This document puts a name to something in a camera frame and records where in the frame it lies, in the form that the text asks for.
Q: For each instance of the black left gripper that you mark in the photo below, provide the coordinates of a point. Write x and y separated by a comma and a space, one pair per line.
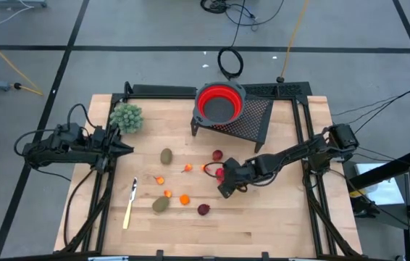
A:
103, 145

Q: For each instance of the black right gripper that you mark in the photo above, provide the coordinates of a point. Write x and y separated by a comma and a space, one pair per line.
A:
235, 174

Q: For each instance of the bright red pomegranate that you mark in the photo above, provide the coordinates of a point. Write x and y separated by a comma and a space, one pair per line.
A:
217, 155

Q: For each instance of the small orange-yellow toy fruit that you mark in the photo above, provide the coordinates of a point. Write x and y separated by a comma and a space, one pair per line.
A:
160, 180
203, 167
168, 193
188, 167

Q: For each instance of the brown-green kiwi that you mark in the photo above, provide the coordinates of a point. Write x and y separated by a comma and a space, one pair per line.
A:
160, 204
166, 156

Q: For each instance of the dark red pomegranate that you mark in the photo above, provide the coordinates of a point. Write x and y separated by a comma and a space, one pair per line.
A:
203, 209

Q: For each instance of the orange mandarin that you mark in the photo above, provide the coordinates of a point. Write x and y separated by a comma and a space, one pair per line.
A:
184, 199

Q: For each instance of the red collapsible colander bowl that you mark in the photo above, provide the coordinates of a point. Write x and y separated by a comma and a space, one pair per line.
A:
219, 108

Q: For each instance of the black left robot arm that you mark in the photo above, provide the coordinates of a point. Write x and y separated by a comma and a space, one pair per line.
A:
63, 156

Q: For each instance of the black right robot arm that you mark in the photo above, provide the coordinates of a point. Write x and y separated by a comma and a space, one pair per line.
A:
299, 150

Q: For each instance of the potted green succulent plant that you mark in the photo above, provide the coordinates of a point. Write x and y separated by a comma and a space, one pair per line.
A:
127, 116

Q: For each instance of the black perforated metal shelf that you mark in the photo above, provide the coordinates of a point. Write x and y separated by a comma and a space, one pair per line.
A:
252, 119

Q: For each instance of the black perforated metal plate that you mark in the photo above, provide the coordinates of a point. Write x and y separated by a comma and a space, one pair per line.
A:
284, 89

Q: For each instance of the black aluminium table frame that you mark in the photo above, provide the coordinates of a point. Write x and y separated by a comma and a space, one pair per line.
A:
154, 96

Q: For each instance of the black table edge bracket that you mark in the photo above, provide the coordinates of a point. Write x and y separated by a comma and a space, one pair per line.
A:
264, 255
159, 254

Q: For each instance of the silver metal bracket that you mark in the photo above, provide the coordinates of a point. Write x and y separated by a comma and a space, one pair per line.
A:
107, 258

